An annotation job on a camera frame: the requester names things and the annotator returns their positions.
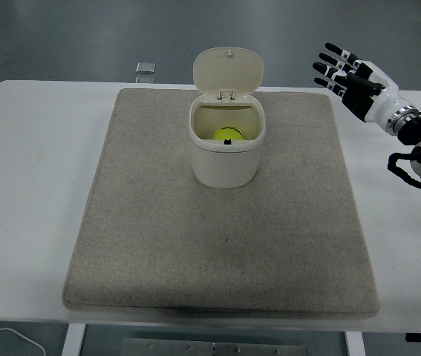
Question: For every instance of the grey metal plate with screws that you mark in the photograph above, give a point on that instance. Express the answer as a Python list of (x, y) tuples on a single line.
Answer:
[(214, 348)]

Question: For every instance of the white table leg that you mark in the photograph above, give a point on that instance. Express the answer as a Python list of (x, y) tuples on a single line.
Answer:
[(73, 341), (355, 345)]

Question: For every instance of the beige-grey fabric mat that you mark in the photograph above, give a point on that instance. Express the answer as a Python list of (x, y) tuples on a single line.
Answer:
[(214, 244)]

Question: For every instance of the yellow-green tennis ball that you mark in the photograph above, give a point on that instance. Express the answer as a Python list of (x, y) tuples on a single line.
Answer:
[(222, 134)]

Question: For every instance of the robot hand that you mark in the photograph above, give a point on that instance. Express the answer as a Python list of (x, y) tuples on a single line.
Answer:
[(382, 100)]

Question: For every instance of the square metal floor plate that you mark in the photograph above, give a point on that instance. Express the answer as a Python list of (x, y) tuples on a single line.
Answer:
[(146, 67), (145, 79)]

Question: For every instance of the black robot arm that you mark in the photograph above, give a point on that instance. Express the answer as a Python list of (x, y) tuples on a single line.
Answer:
[(418, 128)]

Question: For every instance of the cream bin with flip lid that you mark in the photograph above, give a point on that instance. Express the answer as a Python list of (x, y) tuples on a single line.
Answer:
[(225, 167)]

